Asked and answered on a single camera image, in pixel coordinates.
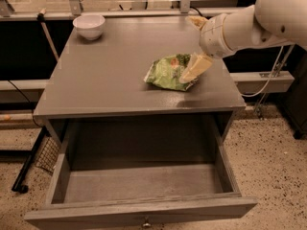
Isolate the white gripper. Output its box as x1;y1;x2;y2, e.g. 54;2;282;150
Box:
179;13;235;83

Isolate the green jalapeno chip bag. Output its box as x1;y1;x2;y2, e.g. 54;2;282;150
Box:
144;54;198;92

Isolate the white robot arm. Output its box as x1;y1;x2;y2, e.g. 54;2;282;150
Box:
179;0;307;83

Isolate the grey open top drawer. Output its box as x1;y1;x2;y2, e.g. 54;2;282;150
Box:
25;114;257;230

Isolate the metal drawer knob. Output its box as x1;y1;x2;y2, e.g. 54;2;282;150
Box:
142;220;152;228

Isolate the grey wooden cabinet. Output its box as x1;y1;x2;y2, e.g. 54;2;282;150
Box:
34;16;246;140

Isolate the white ceramic bowl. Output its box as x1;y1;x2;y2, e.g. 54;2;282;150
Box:
73;14;106;40

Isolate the wooden stick with black tape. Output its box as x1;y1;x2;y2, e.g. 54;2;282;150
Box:
36;8;59;60

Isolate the black wheeled stand leg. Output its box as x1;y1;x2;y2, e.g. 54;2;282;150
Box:
12;127;47;194

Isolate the white cable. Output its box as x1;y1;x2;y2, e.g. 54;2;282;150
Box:
240;45;286;99

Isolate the metal rail frame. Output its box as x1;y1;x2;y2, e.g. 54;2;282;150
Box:
0;0;267;21

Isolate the wire mesh basket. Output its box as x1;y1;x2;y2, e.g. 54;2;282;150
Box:
35;136;59;173

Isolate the black cable on left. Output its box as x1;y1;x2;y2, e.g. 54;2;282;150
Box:
7;80;43;128

